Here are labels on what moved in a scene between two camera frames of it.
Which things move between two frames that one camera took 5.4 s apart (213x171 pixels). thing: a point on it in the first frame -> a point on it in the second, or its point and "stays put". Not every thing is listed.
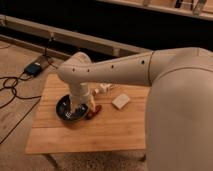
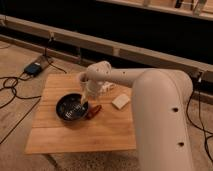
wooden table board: x=120 y=125 stays put
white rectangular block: x=121 y=101 stays put
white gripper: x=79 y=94 -> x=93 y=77
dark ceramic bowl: x=64 y=112 stays put
